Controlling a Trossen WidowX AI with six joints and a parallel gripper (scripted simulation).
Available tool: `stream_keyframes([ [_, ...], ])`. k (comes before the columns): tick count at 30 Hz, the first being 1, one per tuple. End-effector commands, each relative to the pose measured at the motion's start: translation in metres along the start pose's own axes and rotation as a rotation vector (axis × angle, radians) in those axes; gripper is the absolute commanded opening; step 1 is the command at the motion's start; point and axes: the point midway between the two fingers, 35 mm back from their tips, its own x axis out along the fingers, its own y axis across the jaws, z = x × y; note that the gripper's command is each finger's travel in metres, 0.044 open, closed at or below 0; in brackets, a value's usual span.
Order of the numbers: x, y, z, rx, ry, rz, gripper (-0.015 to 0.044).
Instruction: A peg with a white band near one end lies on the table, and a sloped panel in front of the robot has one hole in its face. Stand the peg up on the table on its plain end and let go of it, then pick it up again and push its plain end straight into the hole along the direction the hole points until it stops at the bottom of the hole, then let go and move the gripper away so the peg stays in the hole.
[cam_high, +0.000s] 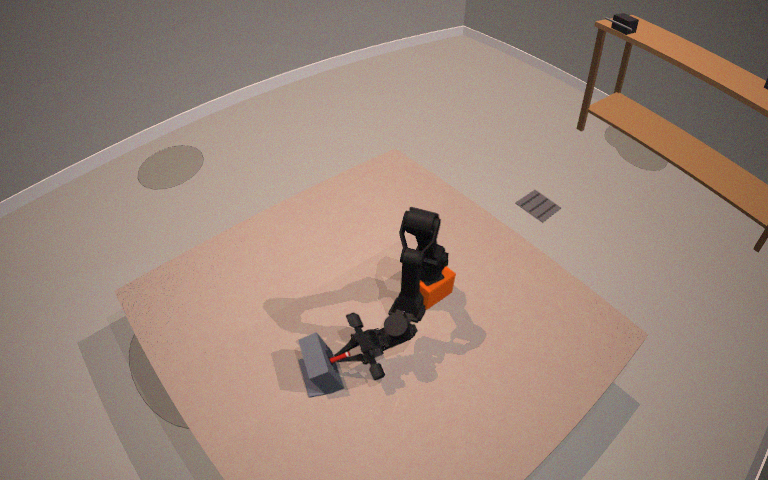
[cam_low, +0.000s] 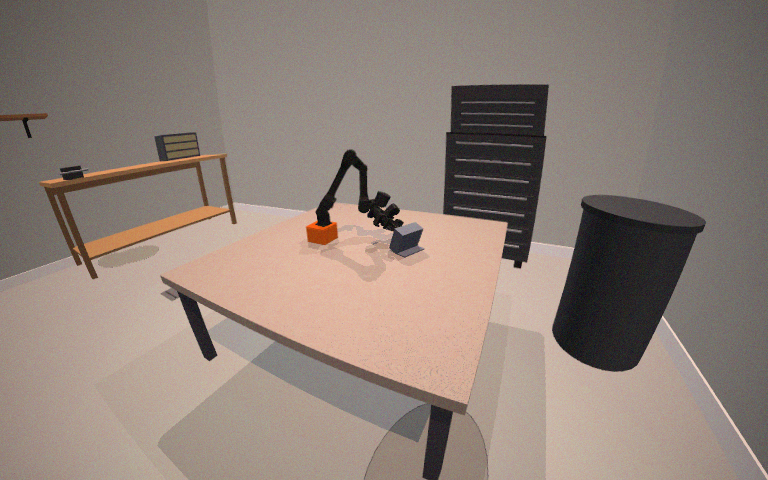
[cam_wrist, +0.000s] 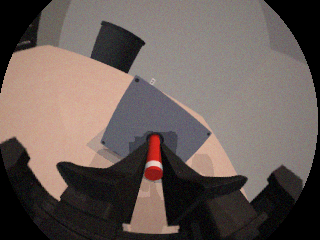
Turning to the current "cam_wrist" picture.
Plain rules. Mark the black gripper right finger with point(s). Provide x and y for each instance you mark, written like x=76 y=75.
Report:
x=184 y=188

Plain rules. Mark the red peg with white band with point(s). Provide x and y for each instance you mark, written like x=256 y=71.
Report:
x=153 y=170

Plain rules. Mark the grey flat panel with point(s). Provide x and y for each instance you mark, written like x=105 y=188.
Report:
x=144 y=111

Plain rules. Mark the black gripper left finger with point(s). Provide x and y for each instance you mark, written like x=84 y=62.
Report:
x=120 y=184

